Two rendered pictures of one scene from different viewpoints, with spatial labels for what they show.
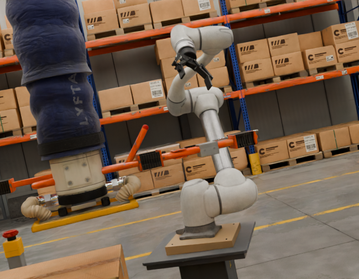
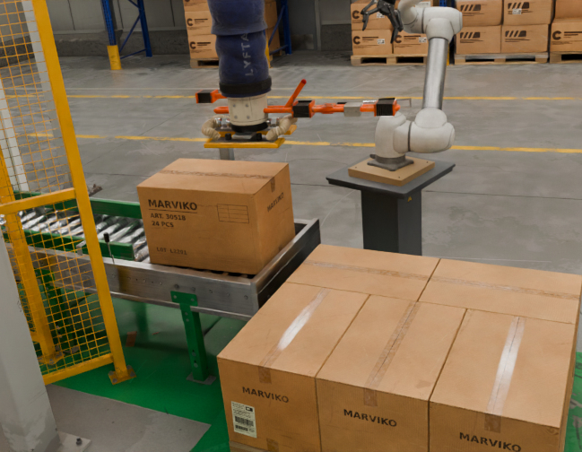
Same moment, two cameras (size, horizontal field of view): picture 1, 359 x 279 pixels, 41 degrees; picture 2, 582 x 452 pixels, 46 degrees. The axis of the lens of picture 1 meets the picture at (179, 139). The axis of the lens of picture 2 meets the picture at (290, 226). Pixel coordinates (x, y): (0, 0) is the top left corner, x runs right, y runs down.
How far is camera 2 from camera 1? 1.58 m
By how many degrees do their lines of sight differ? 35
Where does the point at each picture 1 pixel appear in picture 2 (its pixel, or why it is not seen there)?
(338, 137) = not seen: outside the picture
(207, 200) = (396, 135)
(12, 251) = not seen: hidden behind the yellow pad
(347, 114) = not seen: outside the picture
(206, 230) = (390, 162)
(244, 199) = (433, 143)
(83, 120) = (248, 72)
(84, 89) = (253, 46)
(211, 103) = (442, 30)
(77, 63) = (249, 25)
